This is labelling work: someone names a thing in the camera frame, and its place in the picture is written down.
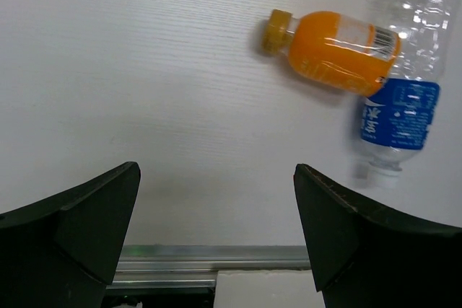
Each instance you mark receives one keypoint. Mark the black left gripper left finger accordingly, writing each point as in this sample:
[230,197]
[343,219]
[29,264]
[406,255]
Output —
[63,251]

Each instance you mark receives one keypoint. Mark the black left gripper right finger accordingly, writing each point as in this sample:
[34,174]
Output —
[365,254]

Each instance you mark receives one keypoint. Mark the clear bottle blue label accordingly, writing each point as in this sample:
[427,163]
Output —
[397,119]

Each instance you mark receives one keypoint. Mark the orange juice bottle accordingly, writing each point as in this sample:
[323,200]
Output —
[333,49]

